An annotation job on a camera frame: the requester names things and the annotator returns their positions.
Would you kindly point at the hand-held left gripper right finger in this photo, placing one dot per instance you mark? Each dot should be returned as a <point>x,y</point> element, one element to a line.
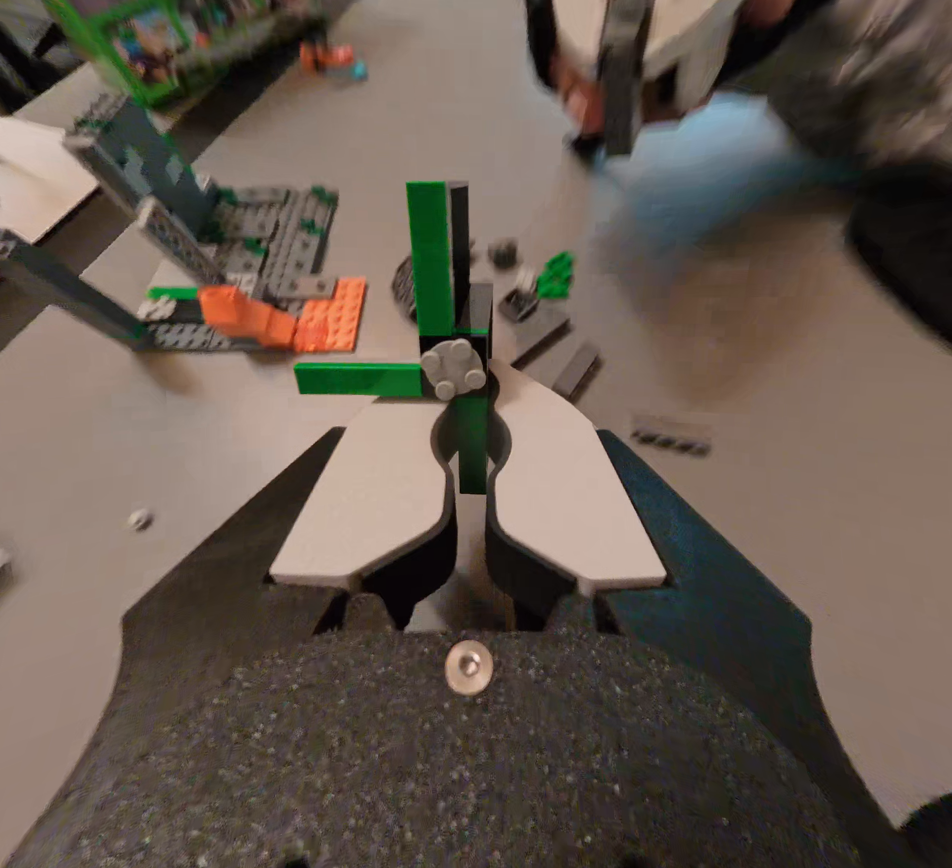
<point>580,503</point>

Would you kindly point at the grey long lego piece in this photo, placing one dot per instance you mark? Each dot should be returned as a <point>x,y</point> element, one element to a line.
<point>576,370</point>
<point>625,65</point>

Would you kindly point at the green lego box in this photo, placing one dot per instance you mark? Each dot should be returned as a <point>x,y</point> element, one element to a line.
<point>186,5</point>

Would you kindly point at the grey green lego building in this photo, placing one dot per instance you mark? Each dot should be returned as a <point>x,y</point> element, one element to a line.
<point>297,228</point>

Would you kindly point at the green lego corner brick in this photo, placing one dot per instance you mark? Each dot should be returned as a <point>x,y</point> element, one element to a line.
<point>558,273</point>

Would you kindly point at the dark grey flat lego panel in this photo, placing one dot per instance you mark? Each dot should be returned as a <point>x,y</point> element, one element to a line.
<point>543,336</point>

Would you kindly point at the person's right forearm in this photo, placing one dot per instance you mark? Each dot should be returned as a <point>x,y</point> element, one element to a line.
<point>877,65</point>

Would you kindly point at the dark grey square lego brick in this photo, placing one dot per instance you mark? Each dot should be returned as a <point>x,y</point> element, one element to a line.
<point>504,251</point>

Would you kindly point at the orange lego minifigure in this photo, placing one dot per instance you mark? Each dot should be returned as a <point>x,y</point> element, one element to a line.
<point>320,56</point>

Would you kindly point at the small grey round lego piece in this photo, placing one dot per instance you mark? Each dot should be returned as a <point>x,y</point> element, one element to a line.
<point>139,519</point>

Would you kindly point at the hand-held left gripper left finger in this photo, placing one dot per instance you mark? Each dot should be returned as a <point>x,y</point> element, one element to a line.
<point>357,511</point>

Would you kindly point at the black quarter-round lego plate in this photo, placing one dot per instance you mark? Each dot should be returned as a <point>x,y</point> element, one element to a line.
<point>404,284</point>

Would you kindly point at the green-topped dark lego wall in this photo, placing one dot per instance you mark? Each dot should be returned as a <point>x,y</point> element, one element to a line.
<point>431,258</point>

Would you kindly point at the white book stand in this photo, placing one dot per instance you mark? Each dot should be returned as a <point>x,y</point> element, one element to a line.
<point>37,176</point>

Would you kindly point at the black chair armrest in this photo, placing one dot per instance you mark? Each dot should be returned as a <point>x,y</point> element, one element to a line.
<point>907,251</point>

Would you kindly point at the light grey lego brick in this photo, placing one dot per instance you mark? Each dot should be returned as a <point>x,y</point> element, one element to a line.
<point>524,280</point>

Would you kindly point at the blue lego pickaxe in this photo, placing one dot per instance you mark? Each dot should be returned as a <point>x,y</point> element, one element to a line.
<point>358,71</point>

